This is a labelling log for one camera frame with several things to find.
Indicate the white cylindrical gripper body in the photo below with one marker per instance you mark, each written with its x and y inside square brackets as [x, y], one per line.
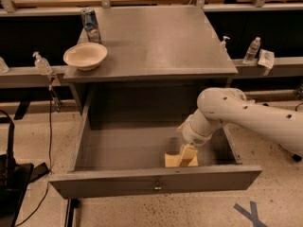
[193, 136]

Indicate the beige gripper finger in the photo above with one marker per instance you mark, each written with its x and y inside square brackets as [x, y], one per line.
[182, 161]
[191, 152]

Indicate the yellow sponge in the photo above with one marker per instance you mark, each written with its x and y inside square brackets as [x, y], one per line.
[171, 161]

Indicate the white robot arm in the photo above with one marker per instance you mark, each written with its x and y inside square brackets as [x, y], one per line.
[218, 106]

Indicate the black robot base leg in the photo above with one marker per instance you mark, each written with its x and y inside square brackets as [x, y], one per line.
[297, 158]

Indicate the metal drawer knob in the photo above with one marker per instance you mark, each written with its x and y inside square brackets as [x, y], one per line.
[157, 187]

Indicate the grey open top drawer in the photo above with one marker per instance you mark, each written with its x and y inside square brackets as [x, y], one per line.
[124, 136]

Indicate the grey cabinet with counter top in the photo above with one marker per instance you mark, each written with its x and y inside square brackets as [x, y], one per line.
[153, 42]

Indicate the small pump bottle right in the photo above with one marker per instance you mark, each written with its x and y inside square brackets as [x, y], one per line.
[224, 42]

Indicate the clear plastic water bottle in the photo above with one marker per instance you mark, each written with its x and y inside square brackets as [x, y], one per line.
[252, 50]

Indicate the white ceramic bowl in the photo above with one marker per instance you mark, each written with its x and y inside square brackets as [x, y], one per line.
[86, 56]

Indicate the blue and silver drink can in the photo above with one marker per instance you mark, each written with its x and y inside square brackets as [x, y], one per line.
[90, 25]

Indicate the clear pump bottle left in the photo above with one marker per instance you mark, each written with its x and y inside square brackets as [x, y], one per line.
[42, 64]

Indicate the black stand base left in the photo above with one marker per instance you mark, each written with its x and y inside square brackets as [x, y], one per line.
[14, 178]

